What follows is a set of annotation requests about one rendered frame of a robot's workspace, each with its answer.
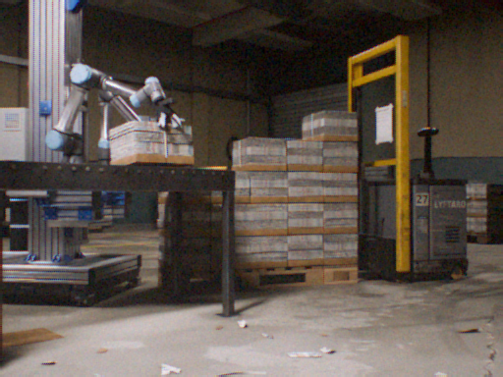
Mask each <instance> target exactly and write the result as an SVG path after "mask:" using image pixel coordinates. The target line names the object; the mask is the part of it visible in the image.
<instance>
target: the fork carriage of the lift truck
mask: <svg viewBox="0 0 503 377"><path fill-rule="evenodd" d="M354 235H358V238H359V241H358V243H357V245H358V251H357V253H358V256H357V258H358V263H354V264H358V267H360V268H361V271H364V270H372V271H375V272H377V275H380V276H385V277H393V237H388V236H380V235H367V234H359V233H354Z"/></svg>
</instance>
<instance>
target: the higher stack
mask: <svg viewBox="0 0 503 377"><path fill-rule="evenodd" d="M357 114H358V113H354V112H343V111H321V112H318V113H315V114H313V115H312V114H311V115H310V116H305V117H304V118H303V128H302V130H303V139H305V138H308V137H312V138H314V137H316V136H320V135H354V136H357V134H358V126H357V118H358V117H357ZM321 142H322V154H321V155H322V165H323V166H358V157H359V155H358V144H357V141H334V140H323V141H321ZM318 173H322V177H323V178H322V188H323V192H324V194H323V196H324V201H325V196H358V189H357V187H358V181H357V179H356V177H357V174H351V173H356V172H318ZM320 203H321V204H323V218H322V219H323V222H322V223H323V227H322V228H352V227H356V226H357V225H358V219H357V218H358V211H357V210H358V207H357V206H358V205H357V204H356V203H354V202H320ZM358 241H359V238H358V235H354V233H349V234H322V242H323V251H322V253H323V256H322V257H323V259H335V258H355V257H357V256H358V253H357V251H358V245H357V243H358ZM319 266H322V269H323V285H328V284H342V283H357V282H358V264H354V263H353V264H335V265H319Z"/></svg>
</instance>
